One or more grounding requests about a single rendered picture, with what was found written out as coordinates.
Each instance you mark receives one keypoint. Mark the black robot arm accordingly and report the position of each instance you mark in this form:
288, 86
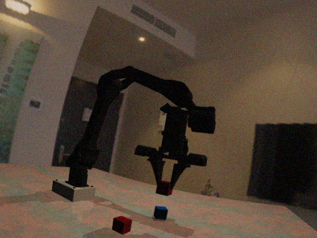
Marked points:
85, 154

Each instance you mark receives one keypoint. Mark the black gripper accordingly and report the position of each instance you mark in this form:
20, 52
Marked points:
172, 142

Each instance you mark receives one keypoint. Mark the blue cube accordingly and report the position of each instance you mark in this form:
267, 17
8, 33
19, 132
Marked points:
160, 212

